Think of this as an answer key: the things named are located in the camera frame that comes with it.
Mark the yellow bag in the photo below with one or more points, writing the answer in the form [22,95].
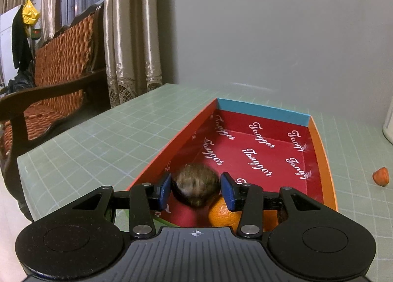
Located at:
[30,13]

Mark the red cut fruit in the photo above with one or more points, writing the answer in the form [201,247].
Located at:
[380,177]

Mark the white thermos jug grey lid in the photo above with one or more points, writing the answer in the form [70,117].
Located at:
[388,128]

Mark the large dark brown fruit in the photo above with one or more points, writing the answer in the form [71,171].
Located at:
[195,185]

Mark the colourful cardboard box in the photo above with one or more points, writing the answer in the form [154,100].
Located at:
[261,134]

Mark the white refrigerator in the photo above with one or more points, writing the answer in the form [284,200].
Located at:
[6,42]

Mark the wooden bench woven back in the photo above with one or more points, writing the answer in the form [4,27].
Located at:
[61,54]

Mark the medium orange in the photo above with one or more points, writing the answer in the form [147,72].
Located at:
[222,216]

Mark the black hanging garment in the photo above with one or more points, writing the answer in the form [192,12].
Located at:
[20,42]

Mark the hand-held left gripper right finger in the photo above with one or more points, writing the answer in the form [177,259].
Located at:
[228,191]

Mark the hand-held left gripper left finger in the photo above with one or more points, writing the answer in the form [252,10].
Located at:
[164,193]

